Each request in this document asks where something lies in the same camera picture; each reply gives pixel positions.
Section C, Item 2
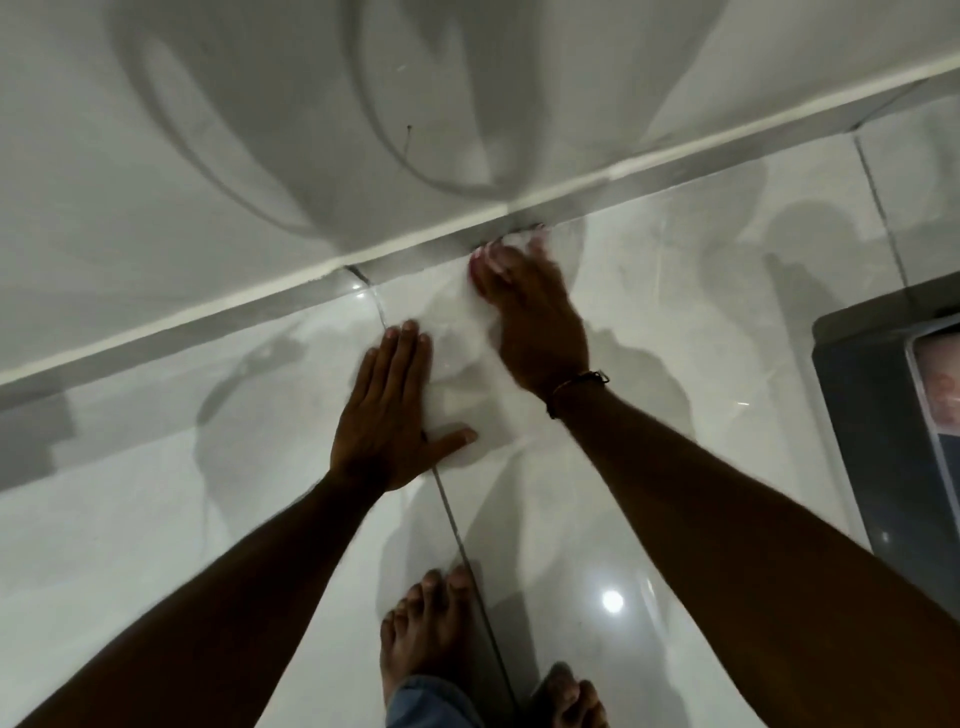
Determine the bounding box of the blue jeans leg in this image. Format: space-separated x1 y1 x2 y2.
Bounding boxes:
384 674 487 728

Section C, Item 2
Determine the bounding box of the person's right hand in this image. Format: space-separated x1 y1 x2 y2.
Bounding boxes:
468 231 594 399

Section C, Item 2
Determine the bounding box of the person's left foot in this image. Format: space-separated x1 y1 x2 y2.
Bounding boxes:
378 566 478 708

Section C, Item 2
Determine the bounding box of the person's left forearm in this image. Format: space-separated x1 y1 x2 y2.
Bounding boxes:
13 471 390 728

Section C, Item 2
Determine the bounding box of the person's left hand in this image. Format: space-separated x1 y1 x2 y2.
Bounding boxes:
328 320 479 495

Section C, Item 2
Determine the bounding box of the person's right forearm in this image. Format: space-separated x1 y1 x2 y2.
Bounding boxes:
553 386 960 728

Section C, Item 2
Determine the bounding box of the thin dark wrist bracelet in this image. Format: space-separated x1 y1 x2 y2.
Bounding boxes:
545 369 611 420

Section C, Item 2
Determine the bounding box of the person's right foot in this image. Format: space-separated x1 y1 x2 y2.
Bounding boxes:
534 662 610 728

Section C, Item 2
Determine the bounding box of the white translucent cloth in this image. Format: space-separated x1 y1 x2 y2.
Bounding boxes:
418 231 543 453

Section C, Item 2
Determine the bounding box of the person's foot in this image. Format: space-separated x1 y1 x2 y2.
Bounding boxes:
378 566 478 708
534 662 610 728

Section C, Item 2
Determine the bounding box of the dark gray plastic container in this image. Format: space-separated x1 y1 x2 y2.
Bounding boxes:
811 271 960 601

